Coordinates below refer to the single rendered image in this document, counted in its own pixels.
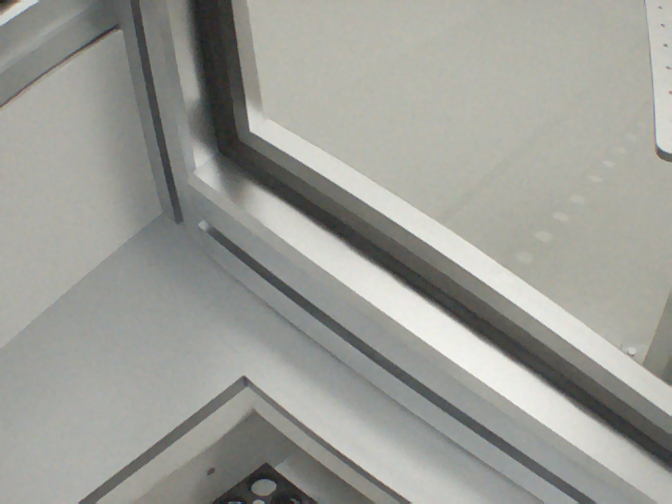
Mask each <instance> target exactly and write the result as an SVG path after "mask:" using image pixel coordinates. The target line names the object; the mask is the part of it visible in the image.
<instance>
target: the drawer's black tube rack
mask: <svg viewBox="0 0 672 504"><path fill-rule="evenodd" d="M231 501H237V502H241V503H243V504H265V503H264V502H263V501H261V500H256V501H253V500H252V499H251V498H249V497H248V496H247V495H246V494H245V493H244V492H242V491H241V490H240V489H239V488H238V487H237V486H233V487H232V488H231V489H229V490H228V491H227V492H225V493H224V494H223V495H221V496H220V497H218V498H217V499H216V500H214V501H213V502H212V503H210V504H226V503H228V502H231ZM276 504H296V503H294V502H293V501H292V500H291V499H289V498H285V499H282V500H280V501H278V502H277V503H276Z"/></svg>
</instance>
